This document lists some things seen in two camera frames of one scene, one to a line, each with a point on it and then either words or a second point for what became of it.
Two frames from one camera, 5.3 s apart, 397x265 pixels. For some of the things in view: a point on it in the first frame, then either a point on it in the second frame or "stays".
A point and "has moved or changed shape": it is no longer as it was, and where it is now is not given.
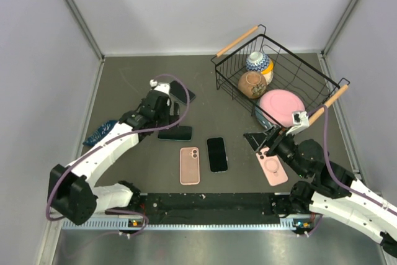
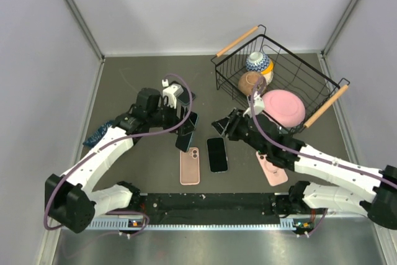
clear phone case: [217, 154] stays
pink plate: [280, 104] stays
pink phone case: [189, 166] stays
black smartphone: [178, 133] has moved or changed shape
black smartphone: [217, 154] stays
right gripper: [258, 139] → [236, 118]
